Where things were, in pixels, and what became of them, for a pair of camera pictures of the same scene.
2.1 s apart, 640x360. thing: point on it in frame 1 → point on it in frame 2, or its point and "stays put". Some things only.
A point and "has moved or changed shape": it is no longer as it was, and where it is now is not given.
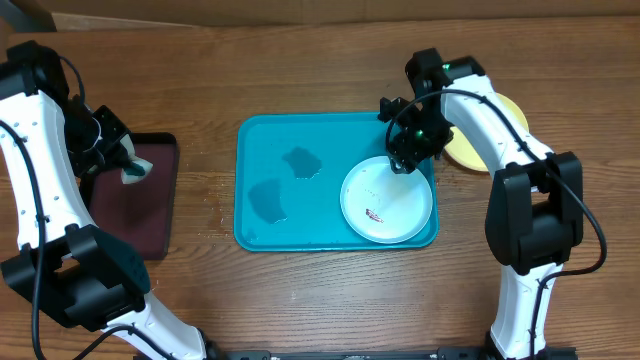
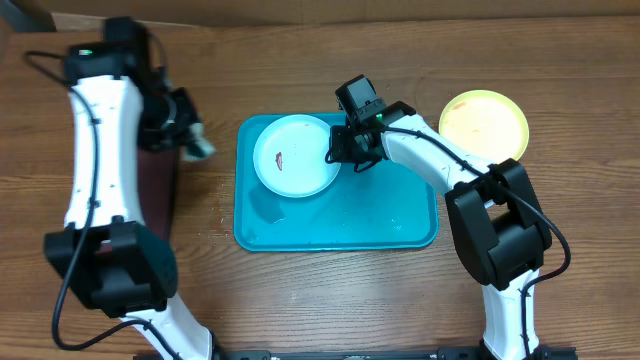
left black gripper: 115,154 → 157,142
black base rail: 466,353 stays put
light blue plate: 382,205 → 290,155
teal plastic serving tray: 289,171 stays put
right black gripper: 404,152 → 340,154
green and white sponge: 138,168 has moved or changed shape
